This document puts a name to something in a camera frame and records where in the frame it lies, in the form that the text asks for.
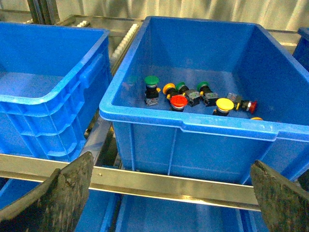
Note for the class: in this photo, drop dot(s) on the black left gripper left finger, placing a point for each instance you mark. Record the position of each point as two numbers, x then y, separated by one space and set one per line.
56 204

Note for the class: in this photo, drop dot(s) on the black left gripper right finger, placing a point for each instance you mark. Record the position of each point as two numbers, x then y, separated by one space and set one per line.
284 205

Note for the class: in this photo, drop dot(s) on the yellow mushroom push button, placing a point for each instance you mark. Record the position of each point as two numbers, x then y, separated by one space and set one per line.
223 107

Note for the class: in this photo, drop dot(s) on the red mushroom push button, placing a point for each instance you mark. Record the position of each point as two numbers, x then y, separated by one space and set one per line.
178 103

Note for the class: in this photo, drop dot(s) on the blue plastic bin with buttons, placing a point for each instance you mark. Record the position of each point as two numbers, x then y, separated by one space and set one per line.
233 57

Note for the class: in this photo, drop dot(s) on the blue bin lower shelf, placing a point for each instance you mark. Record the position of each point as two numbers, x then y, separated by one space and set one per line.
106 212

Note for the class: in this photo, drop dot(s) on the yellow push button near edge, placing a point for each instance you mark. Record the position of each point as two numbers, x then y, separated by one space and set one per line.
256 118

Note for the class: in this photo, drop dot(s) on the red push button lying sideways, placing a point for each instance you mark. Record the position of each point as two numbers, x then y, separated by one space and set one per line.
241 104

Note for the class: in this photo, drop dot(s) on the blue plastic bin far left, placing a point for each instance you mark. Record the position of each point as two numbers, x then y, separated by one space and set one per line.
52 79

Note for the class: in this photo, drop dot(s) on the green push button right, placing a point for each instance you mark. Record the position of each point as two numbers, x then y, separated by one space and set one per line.
208 97

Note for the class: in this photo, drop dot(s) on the green push button large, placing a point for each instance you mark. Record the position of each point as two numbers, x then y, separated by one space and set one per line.
152 91

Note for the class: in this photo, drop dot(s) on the blue plastic target bin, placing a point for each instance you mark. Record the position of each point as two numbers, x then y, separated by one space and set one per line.
301 53

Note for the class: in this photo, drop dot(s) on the green push button middle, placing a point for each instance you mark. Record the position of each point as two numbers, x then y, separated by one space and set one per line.
192 95

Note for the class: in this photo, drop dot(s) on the yellow push button tilted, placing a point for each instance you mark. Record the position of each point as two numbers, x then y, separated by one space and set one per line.
169 90

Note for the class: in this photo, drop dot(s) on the white roller track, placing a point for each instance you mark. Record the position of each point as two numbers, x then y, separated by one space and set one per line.
123 44

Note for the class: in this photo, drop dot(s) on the metal shelf front rail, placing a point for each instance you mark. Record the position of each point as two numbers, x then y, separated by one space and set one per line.
157 186

